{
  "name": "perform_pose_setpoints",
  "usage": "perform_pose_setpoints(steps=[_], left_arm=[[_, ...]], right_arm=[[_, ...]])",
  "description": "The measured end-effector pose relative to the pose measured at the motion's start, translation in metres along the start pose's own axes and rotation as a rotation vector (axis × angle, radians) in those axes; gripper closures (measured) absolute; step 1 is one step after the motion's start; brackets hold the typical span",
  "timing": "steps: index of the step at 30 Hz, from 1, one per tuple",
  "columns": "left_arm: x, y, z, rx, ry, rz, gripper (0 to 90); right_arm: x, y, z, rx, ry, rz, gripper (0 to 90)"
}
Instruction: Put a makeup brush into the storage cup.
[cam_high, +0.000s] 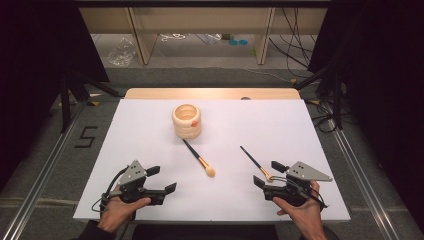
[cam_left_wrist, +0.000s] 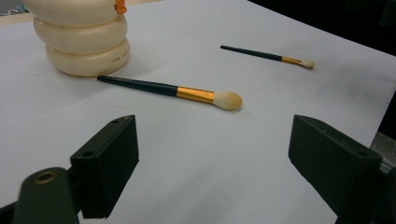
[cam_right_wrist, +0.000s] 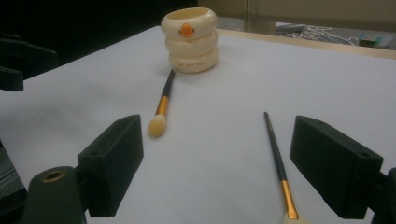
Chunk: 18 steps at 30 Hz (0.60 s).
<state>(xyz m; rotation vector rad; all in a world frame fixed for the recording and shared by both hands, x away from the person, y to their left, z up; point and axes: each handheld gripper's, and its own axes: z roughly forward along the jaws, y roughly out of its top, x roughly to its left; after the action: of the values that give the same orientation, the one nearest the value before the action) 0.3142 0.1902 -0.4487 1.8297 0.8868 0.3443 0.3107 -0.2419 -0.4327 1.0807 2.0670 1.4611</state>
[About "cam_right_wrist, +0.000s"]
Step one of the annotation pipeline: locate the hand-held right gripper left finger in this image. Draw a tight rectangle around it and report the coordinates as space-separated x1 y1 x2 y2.
78 114 145 218

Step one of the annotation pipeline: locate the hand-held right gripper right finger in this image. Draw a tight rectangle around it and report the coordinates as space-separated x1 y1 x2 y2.
289 115 384 220

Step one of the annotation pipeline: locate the long thin makeup brush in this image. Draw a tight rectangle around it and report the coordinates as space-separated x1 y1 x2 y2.
262 111 310 224

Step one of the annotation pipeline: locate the short thick makeup brush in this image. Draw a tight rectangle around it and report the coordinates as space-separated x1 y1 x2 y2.
147 68 177 139

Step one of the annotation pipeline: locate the cream duck brush holder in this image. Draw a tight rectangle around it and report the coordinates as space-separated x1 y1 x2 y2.
160 7 219 75

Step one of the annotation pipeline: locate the teal box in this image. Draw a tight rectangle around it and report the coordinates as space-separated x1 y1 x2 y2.
358 33 394 49

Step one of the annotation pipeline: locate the white cable bundle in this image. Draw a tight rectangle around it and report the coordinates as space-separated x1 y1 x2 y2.
279 24 360 47

